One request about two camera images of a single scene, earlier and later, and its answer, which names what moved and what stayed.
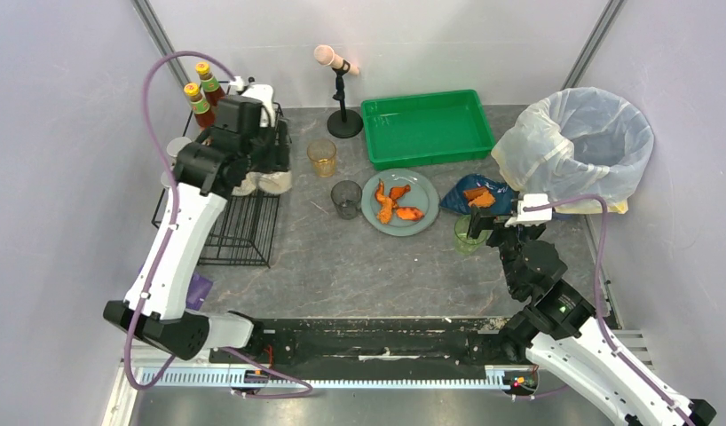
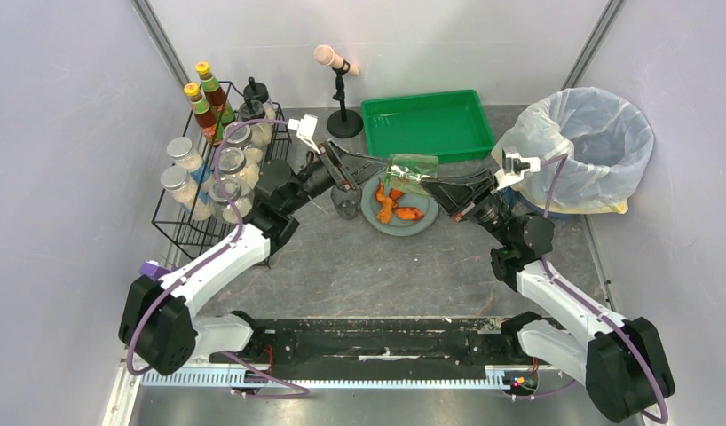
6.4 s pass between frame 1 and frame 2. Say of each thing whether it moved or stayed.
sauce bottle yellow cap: stayed
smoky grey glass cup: stayed
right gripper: moved
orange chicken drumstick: stayed
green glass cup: moved
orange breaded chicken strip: stayed
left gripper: moved
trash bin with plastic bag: stayed
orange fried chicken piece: stayed
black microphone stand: stayed
